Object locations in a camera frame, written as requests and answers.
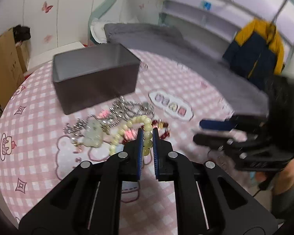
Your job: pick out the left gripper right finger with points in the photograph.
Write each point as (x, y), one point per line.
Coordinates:
(161, 148)

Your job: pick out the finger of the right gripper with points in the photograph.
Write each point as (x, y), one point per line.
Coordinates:
(210, 141)
(225, 125)

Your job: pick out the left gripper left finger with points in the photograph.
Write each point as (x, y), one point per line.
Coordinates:
(134, 160)

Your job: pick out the pink bear charm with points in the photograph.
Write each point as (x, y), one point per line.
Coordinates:
(104, 114)

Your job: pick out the person right hand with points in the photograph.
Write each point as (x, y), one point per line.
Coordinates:
(284, 180)

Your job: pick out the yellow navy jacket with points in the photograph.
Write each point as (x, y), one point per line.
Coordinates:
(256, 52)

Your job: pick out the grey metal tin box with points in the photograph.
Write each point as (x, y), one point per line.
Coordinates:
(89, 76)

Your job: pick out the pink checkered tablecloth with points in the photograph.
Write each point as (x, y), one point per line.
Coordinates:
(35, 153)

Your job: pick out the blue box on shelf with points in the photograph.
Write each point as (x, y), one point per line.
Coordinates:
(206, 5)

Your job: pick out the white pillow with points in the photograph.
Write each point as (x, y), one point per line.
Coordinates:
(97, 31)

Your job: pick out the large cardboard box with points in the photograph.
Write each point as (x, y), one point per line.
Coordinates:
(11, 74)

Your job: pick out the black bag on box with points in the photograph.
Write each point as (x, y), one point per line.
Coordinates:
(21, 33)

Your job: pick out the purple wall shelf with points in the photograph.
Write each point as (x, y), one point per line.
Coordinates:
(226, 17)

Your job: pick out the mint bunk bed frame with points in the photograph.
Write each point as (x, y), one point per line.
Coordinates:
(100, 11)

